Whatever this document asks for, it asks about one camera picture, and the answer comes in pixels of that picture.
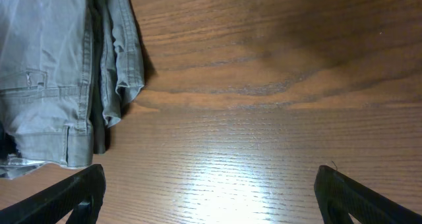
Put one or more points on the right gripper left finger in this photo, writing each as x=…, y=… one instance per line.
x=80, y=195

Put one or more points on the grey shorts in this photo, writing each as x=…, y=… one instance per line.
x=68, y=68

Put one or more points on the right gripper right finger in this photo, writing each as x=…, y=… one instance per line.
x=341, y=199

